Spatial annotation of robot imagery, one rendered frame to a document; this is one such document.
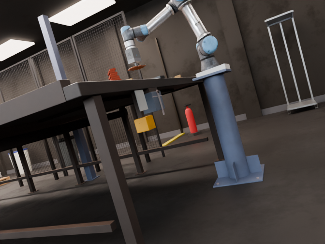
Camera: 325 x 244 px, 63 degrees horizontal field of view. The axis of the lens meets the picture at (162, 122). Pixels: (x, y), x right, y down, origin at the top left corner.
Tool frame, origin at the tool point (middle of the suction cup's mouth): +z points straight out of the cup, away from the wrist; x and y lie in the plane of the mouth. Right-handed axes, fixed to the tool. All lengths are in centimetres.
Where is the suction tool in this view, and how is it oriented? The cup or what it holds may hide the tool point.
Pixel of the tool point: (137, 68)
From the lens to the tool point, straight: 204.2
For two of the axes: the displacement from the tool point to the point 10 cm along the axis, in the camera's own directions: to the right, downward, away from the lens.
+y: -5.3, 2.0, -8.2
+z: 2.8, 9.6, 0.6
